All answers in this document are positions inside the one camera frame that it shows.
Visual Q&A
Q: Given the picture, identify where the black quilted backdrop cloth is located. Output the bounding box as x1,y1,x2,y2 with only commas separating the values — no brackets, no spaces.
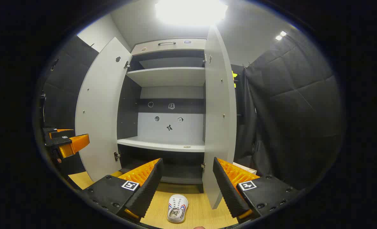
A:
243,32,347,191
36,34,99,178

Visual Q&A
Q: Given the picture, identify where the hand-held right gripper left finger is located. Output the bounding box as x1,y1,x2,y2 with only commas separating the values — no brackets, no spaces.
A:
82,158,164,223

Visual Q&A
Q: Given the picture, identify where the grey shoe cabinet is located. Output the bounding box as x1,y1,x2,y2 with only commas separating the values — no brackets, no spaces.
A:
117,38,207,193

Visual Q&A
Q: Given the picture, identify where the white striped shoe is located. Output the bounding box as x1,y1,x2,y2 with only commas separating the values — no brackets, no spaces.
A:
167,194,189,224

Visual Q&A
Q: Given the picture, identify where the large ceiling light panel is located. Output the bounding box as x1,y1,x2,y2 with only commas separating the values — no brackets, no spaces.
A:
155,0,229,26

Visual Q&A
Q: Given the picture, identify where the grey cabinet drawer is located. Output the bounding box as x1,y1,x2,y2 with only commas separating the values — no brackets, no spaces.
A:
131,38,207,56

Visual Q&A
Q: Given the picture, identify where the grey shoe cabinet door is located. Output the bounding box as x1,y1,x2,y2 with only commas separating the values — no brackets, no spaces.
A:
202,25,237,210
75,37,133,182

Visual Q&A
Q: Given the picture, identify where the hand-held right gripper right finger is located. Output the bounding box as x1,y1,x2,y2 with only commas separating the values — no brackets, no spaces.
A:
213,157,302,223

